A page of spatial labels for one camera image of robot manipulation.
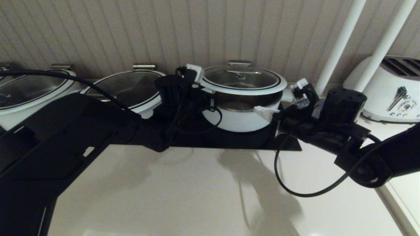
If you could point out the shallow wide white pot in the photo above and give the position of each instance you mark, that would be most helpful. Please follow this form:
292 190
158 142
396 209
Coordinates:
147 111
13 118

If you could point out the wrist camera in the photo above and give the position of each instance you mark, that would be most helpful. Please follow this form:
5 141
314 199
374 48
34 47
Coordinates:
300 88
195 73

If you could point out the white toaster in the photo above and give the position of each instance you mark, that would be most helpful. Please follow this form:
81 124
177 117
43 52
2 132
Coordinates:
380 78

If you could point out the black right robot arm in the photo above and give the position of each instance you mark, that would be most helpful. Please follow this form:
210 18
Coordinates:
400 154

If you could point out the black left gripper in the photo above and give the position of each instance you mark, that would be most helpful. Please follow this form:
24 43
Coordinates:
169 91

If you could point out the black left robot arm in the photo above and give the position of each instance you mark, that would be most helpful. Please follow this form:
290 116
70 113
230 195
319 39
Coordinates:
49 157

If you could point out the deep white round pot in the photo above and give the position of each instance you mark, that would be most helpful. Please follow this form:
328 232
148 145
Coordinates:
239 123

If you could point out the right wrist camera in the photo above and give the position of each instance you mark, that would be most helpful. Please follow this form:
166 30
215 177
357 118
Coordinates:
300 88

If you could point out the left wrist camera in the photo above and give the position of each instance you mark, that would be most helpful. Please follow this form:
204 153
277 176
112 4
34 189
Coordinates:
195 73

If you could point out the large black induction cooktop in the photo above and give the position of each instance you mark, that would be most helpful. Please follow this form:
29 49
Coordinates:
229 141

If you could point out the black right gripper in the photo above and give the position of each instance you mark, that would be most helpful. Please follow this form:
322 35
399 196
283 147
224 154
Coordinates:
341 108

